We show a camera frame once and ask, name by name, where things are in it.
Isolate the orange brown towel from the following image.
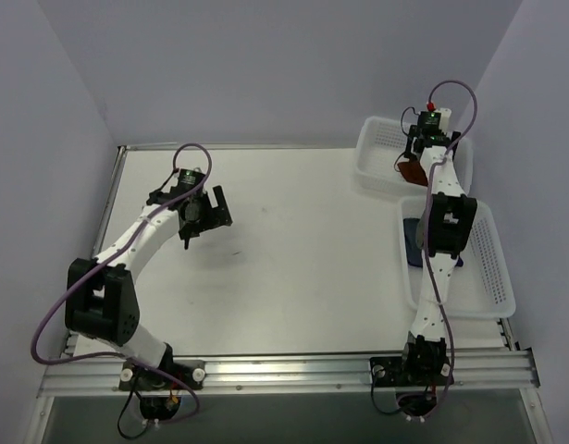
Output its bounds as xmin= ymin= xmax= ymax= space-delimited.
xmin=397 ymin=161 xmax=428 ymax=187

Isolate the blue denim towel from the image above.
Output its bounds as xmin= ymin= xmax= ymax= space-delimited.
xmin=402 ymin=217 xmax=424 ymax=268

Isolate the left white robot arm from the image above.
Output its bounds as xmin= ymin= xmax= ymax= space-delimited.
xmin=65 ymin=169 xmax=232 ymax=373

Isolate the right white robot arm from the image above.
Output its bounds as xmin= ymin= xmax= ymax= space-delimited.
xmin=402 ymin=103 xmax=477 ymax=386

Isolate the white source basket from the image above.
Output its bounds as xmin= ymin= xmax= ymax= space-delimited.
xmin=355 ymin=115 xmax=474 ymax=198

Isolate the white stacking basket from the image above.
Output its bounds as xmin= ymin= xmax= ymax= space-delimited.
xmin=397 ymin=196 xmax=516 ymax=320

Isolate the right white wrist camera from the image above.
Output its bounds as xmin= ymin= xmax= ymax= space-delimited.
xmin=435 ymin=107 xmax=451 ymax=134

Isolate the aluminium mounting rail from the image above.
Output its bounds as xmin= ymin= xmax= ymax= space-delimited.
xmin=38 ymin=349 xmax=539 ymax=397

